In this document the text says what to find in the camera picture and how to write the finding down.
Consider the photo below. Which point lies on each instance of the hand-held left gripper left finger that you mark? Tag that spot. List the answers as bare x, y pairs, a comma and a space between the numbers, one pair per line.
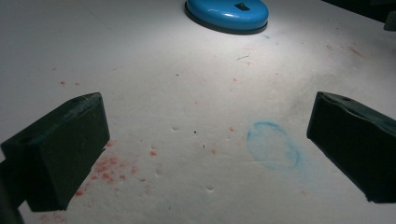
59, 149

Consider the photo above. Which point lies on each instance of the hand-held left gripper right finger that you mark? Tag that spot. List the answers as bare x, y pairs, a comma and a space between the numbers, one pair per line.
358, 140

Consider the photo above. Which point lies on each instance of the dark object at table edge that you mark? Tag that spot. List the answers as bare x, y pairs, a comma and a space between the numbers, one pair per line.
390, 18

